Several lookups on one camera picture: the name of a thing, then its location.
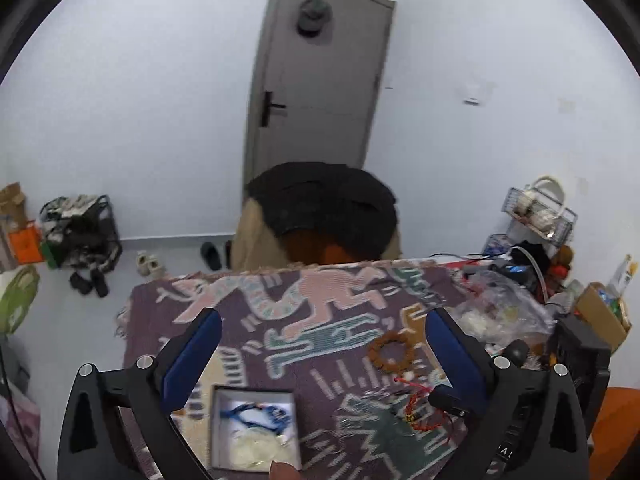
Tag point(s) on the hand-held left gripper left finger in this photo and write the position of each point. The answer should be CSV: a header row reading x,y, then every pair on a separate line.
x,y
192,360

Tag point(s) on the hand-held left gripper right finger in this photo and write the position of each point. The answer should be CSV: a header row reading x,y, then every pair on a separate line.
x,y
457,355

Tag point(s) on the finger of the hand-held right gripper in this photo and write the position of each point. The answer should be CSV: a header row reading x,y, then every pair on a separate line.
x,y
442,397

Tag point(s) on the black jewelry box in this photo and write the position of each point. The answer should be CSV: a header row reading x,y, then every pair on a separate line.
x,y
216,425

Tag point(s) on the white translucent pouch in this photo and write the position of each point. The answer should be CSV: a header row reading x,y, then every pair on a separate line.
x,y
255,447

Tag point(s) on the person's left hand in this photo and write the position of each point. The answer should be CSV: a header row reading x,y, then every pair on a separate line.
x,y
285,471

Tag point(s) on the clear plastic bag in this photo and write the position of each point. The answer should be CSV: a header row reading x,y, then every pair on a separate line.
x,y
500,305

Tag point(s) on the beige shoe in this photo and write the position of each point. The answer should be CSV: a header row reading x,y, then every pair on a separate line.
x,y
144,264
158,267

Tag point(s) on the orange mat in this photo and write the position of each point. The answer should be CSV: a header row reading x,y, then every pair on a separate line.
x,y
617,420

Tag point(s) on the black device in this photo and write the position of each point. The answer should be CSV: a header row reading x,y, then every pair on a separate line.
x,y
515,270

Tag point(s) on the black slipper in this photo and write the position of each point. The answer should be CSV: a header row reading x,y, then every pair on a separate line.
x,y
211,256
81,282
100,284

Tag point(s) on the black stand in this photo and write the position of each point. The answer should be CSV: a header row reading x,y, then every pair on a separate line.
x,y
580,355

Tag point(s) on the printed purple blanket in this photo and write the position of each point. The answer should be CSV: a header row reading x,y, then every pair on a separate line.
x,y
310,310

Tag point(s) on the brown plush toy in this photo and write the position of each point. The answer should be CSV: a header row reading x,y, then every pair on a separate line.
x,y
562,260

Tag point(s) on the open cardboard box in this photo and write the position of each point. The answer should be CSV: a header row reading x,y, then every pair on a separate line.
x,y
597,315

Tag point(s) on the white headphones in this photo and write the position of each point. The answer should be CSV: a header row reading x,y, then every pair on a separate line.
x,y
542,217

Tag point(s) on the white yellow packet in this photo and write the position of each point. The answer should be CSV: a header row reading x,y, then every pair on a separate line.
x,y
621,275

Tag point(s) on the pink white bag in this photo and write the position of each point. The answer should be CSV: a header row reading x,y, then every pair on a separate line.
x,y
20,420

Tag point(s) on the green rug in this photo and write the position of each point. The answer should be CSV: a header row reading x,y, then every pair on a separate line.
x,y
17,300

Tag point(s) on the orange bag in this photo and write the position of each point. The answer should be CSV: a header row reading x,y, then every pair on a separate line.
x,y
25,245

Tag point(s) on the black jacket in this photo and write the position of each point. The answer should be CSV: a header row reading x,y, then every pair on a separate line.
x,y
320,200

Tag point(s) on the brown cardboard box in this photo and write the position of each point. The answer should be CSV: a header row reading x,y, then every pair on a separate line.
x,y
12,205

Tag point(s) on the grey door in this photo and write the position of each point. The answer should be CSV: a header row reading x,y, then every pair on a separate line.
x,y
320,85

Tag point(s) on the grey cap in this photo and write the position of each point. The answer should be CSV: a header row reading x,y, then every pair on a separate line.
x,y
314,17

